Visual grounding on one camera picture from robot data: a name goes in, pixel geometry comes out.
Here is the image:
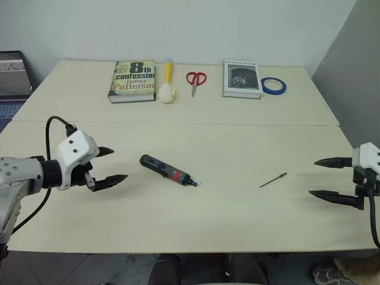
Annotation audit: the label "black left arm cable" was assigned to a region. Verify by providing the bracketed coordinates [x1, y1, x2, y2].
[11, 116, 78, 236]

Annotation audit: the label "grey red electric screwdriver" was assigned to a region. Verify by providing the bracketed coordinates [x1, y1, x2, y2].
[139, 154, 201, 197]

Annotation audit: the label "blue tape roll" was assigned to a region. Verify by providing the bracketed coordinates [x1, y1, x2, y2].
[260, 77, 288, 97]

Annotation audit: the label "dark rounded shape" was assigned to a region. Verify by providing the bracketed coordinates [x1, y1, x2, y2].
[154, 254, 182, 285]

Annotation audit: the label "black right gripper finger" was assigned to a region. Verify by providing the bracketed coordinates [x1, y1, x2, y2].
[308, 189, 365, 211]
[313, 157, 354, 170]

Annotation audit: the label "grey partition panel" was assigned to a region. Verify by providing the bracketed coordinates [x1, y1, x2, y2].
[309, 0, 380, 150]

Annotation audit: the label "yellow handled white sponge brush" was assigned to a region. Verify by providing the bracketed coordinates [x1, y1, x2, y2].
[157, 56, 176, 106]

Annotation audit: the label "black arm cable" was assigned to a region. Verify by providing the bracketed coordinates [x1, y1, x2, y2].
[11, 116, 78, 236]
[367, 177, 380, 249]

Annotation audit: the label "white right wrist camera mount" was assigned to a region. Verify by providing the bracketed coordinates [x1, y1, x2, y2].
[351, 142, 380, 182]

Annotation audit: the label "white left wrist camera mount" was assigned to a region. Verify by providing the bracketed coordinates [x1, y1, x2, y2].
[56, 129, 100, 192]

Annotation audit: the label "grey sneaker shoe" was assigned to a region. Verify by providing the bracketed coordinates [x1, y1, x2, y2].
[311, 258, 354, 285]

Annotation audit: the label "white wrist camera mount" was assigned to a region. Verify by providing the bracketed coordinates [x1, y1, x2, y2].
[56, 129, 100, 192]
[351, 142, 380, 182]

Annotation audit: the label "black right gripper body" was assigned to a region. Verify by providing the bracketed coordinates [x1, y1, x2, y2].
[352, 166, 380, 199]

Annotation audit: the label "thin metal screwdriver bit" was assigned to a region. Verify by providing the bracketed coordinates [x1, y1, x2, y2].
[258, 172, 289, 189]

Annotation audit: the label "red handled scissors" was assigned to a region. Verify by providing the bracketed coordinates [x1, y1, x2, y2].
[185, 71, 208, 99]

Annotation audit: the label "grey photo cover book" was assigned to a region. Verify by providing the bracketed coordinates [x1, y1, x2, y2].
[221, 58, 265, 100]

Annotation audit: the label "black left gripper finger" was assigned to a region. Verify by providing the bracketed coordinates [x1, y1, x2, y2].
[92, 174, 129, 200]
[98, 145, 115, 159]

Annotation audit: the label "brown cardboard piece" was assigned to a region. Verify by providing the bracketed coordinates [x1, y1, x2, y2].
[334, 255, 380, 285]

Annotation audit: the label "dark grey laptop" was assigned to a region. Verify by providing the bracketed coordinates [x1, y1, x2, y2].
[0, 50, 33, 123]

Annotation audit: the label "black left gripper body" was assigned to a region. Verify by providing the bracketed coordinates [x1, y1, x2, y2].
[70, 152, 102, 200]

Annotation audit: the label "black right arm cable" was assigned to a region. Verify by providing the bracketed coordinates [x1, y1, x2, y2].
[367, 177, 380, 249]

